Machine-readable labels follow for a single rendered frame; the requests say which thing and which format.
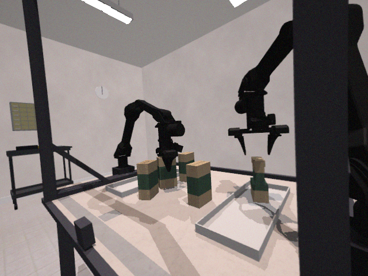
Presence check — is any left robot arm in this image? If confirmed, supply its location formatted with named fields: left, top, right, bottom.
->
left=114, top=99, right=185, bottom=168

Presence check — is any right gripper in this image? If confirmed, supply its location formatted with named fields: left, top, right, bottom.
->
left=228, top=109, right=289, bottom=155

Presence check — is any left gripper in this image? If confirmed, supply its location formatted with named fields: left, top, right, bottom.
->
left=156, top=136, right=178, bottom=172

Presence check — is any brown rectangular block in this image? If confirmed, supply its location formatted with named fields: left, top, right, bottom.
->
left=156, top=156, right=178, bottom=189
left=136, top=160, right=159, bottom=200
left=250, top=156, right=269, bottom=203
left=186, top=160, right=212, bottom=208
left=178, top=152, right=194, bottom=182

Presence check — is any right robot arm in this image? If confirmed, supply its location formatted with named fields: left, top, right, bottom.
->
left=235, top=4, right=368, bottom=245

